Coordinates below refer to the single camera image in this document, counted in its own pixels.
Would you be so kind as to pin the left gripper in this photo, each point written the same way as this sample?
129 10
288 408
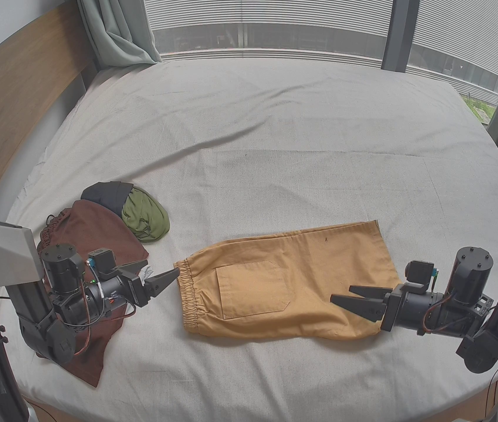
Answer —
137 290

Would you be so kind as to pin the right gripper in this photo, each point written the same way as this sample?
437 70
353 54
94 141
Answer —
407 308

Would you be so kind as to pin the mustard yellow shorts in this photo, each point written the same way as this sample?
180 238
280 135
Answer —
275 288

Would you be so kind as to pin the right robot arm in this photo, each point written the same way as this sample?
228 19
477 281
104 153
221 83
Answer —
471 275

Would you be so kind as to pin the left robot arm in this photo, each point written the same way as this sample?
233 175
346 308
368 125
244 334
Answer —
60 270

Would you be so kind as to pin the bed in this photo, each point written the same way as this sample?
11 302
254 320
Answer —
275 125

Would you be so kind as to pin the green garment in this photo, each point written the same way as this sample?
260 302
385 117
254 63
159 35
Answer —
145 216

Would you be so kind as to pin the brown shorts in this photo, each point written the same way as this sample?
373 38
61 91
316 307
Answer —
99 231

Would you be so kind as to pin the black garment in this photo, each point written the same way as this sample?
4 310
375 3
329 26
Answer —
104 196

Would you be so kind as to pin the grey-green curtain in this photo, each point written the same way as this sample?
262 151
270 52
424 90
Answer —
104 16

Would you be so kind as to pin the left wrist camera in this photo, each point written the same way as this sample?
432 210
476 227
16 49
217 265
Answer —
104 262

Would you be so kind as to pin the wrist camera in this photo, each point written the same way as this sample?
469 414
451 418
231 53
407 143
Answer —
104 262
420 273

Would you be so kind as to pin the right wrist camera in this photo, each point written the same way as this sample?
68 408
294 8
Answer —
420 273

